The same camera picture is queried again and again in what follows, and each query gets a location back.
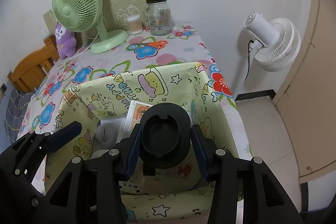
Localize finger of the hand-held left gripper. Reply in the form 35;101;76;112
0;149;47;224
0;121;83;161

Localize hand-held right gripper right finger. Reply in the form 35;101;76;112
191;124;305;224

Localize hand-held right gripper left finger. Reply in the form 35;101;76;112
34;124;143;224

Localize small purple case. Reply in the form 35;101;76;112
95;119;126;151

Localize black round cap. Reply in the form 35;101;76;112
138;103;193;176

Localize silver remote control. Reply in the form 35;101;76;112
123;99;151;140

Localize yellow cartoon paper box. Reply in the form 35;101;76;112
43;61;252;224

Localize purple plush toy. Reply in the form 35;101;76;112
54;22;77;59

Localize green desk fan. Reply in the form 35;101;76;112
52;0;129;54

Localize cotton swab jar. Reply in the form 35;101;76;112
126;14;143;35

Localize beige door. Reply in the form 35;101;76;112
272;0;336;185

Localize white standing fan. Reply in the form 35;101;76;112
231;11;301;98

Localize glass jar with green lid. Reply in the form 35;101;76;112
143;0;174;36

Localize white fan cable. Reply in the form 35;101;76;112
60;30;101;64

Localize black fan cable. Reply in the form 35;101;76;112
243;39;256;81

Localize orange handled scissors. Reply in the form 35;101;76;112
135;40;168;50

